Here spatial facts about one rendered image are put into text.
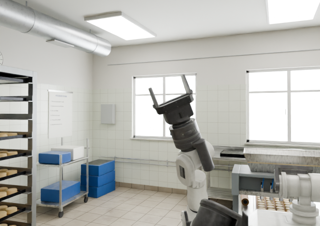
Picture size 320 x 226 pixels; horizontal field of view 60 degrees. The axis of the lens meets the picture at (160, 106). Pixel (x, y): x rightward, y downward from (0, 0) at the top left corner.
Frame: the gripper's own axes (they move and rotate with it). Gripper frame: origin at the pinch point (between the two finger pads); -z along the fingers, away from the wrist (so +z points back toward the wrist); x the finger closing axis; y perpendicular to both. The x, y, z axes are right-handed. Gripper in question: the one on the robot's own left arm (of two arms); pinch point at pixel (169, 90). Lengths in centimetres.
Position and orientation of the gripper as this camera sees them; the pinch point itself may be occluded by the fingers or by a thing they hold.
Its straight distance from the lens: 84.1
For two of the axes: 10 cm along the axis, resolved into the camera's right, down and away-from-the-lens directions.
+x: 9.1, -3.8, 1.7
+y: 2.2, 1.1, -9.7
